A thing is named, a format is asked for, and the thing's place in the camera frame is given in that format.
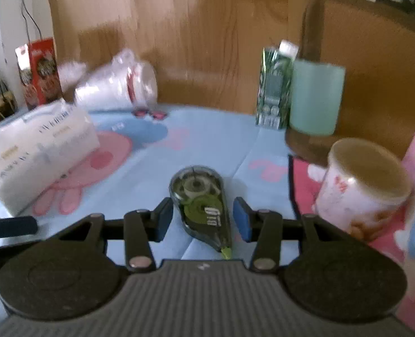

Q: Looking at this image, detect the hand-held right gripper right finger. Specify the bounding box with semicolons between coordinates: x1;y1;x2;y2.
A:
233;197;361;273

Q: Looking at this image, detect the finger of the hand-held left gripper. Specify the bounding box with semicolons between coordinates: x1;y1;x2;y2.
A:
0;216;39;240

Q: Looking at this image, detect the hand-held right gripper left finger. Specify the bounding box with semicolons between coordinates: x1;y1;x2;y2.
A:
55;197;175;273

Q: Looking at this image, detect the correction tape dispenser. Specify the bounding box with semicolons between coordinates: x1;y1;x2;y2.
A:
169;165;234;260

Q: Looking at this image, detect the white tissue pack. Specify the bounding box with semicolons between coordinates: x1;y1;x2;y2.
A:
0;99;101;217

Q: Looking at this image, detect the pink mat with black edge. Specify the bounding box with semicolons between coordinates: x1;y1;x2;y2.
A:
288;154;409;265

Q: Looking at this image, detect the light blue printed blanket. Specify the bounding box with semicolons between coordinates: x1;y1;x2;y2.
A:
0;103;415;324

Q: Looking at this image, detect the dark wooden coaster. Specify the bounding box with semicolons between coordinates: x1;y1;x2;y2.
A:
285;126;339;168

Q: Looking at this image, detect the pink printed cup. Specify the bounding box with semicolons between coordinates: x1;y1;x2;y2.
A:
314;138;412;243

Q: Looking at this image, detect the green drink carton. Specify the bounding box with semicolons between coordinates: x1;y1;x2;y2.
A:
255;40;298;129

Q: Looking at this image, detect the clear plastic bag of cups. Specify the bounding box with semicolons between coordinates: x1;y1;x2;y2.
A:
58;49;158;110

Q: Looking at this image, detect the pale teal cup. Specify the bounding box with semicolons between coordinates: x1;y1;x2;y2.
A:
290;59;346;137

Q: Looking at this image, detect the red snack box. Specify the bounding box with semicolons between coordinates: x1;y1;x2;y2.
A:
15;37;63;110

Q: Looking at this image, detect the brown cardboard sheet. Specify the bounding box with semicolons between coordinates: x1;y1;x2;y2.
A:
46;0;289;113

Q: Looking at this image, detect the brown wooden chair back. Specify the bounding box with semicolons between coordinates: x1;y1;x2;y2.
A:
299;0;415;159

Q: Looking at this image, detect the black wall cable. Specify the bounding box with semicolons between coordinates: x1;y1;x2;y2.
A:
14;0;42;43

